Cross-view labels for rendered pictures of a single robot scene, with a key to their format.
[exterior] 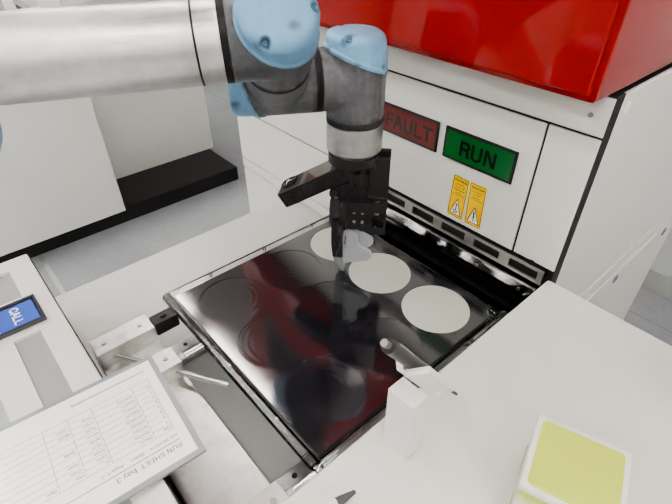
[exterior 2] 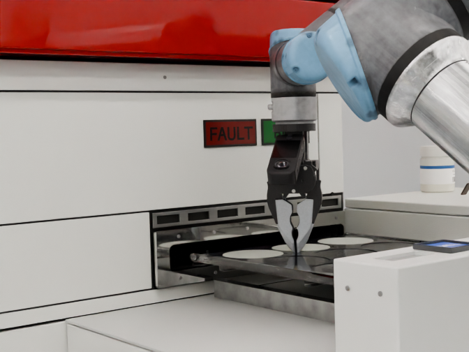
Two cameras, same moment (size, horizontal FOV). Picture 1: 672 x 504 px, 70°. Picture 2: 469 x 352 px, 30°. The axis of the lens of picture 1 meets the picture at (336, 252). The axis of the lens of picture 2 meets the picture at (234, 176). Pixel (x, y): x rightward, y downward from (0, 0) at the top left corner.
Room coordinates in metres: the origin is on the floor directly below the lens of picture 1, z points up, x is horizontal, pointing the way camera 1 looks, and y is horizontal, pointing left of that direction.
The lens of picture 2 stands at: (0.62, 1.43, 1.10)
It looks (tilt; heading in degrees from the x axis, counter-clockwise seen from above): 3 degrees down; 273
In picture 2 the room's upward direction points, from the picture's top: 2 degrees counter-clockwise
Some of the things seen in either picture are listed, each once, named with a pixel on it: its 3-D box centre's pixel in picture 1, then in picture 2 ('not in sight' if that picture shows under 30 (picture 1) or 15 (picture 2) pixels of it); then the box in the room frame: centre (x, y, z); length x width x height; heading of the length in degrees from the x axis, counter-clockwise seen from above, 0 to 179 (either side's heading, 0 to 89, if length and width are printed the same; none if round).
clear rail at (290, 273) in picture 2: (263, 250); (262, 268); (0.66, 0.13, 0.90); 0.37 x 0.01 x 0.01; 131
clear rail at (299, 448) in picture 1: (229, 368); not in sight; (0.41, 0.14, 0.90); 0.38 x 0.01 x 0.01; 41
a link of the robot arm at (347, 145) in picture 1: (354, 135); (292, 111); (0.61, -0.03, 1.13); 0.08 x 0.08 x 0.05
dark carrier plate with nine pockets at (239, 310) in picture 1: (333, 304); (345, 254); (0.53, 0.00, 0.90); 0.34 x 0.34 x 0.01; 41
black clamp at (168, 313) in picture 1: (164, 319); not in sight; (0.49, 0.25, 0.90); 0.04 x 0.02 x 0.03; 131
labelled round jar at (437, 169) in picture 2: not in sight; (437, 168); (0.31, -0.41, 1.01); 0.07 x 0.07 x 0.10
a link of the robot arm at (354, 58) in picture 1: (353, 77); (292, 63); (0.60, -0.02, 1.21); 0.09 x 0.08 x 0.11; 100
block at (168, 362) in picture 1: (149, 375); not in sight; (0.40, 0.24, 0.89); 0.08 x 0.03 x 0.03; 131
